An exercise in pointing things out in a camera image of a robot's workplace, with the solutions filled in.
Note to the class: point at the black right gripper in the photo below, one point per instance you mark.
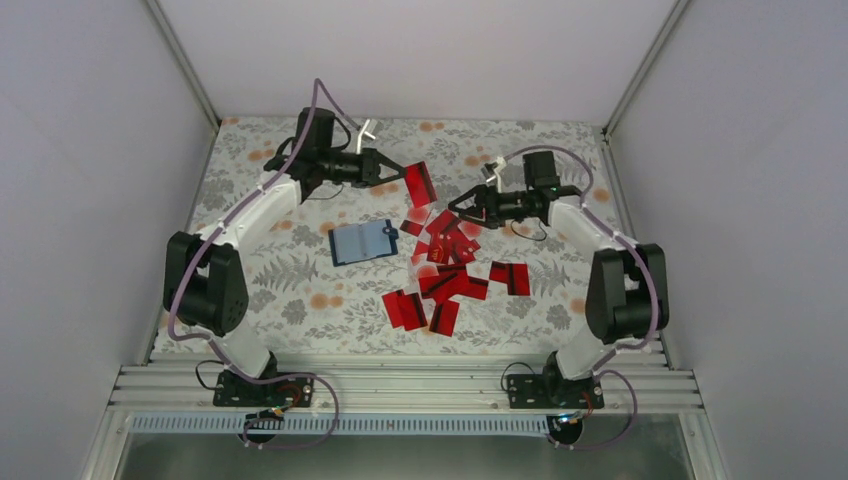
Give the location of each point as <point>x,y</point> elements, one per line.
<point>484,194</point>

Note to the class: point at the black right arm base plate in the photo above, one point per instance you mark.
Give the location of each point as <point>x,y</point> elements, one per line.
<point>534,391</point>

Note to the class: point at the aluminium right corner post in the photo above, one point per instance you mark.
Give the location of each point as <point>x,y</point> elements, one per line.
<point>645,66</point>

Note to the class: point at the red chip card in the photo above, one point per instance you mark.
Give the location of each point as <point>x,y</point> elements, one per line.
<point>452,248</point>

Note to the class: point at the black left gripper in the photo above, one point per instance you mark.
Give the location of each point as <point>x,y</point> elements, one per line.
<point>370,159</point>

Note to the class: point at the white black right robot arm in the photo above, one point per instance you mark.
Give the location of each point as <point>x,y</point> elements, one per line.
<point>626,299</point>

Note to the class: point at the aluminium corner post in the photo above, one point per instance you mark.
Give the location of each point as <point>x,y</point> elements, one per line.
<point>645,66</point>
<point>184,64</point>

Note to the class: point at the aluminium left corner post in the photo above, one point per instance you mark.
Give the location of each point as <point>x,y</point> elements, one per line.
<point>184,64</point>

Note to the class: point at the red card front left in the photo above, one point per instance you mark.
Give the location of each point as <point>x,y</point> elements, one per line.
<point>393,309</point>

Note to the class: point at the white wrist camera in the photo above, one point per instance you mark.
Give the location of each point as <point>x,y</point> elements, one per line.
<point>492,172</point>
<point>364,135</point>

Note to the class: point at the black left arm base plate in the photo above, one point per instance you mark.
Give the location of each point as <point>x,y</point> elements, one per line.
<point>233,391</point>

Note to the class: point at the red card far right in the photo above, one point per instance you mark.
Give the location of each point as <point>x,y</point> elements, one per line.
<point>515,276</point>

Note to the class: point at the aluminium front rail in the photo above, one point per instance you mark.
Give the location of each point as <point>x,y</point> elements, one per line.
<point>416,384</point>

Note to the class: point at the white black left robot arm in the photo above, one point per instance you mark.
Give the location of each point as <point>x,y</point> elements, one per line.
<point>204,291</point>

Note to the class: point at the white card red circle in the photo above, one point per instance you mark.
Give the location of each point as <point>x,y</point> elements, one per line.
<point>415,221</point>

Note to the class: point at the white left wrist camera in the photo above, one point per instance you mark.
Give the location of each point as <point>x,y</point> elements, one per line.
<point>364,135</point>

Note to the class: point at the floral patterned table cloth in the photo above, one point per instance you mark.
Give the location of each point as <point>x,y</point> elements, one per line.
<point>299,303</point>

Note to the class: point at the navy blue card holder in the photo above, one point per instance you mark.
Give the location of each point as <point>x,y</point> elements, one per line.
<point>362,242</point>

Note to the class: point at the red card pile centre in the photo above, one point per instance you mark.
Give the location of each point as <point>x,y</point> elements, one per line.
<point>450,281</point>

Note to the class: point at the red card front middle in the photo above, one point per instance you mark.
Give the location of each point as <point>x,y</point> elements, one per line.
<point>412,312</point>

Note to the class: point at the red card front bottom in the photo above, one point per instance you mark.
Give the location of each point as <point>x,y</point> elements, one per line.
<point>444,318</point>

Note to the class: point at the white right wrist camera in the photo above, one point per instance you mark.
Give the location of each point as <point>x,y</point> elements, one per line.
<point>492,172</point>

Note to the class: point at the grey slotted cable duct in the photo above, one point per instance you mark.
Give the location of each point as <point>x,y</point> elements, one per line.
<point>345,424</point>

